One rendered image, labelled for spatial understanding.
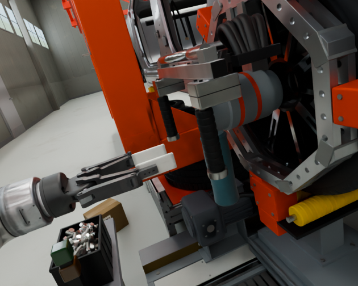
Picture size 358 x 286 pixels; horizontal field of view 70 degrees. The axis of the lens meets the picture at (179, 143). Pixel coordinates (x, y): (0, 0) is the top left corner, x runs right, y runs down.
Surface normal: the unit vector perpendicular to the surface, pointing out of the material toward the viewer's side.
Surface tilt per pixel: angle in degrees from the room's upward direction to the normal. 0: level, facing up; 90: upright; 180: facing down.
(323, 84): 90
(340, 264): 0
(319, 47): 90
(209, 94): 90
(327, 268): 0
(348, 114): 90
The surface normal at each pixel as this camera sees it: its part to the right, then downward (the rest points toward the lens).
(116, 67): 0.30, 0.24
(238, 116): 0.36, 0.52
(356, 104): -0.92, 0.32
